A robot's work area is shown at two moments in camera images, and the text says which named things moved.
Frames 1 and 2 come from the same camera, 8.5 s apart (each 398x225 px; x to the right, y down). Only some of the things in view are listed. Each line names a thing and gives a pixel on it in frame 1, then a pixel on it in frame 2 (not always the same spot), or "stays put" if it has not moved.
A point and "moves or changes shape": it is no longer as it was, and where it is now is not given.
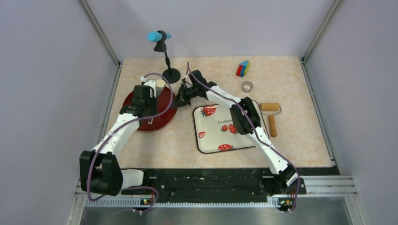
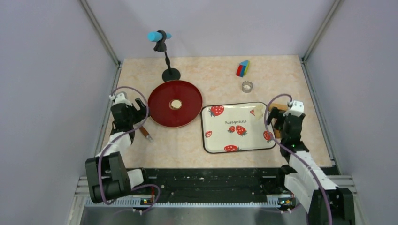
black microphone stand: x=172 y=75 stays put
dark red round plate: x=163 y=101 moves or changes shape
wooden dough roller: x=271 y=108 moves or changes shape
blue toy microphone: x=153 y=36 stays put
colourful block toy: x=242 y=69 stays put
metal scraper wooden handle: x=159 y=92 -> x=146 y=133
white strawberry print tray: x=215 y=131 moves or changes shape
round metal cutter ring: x=247 y=86 stays put
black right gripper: x=181 y=100 -> x=277 y=114
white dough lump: x=160 y=83 moves or changes shape
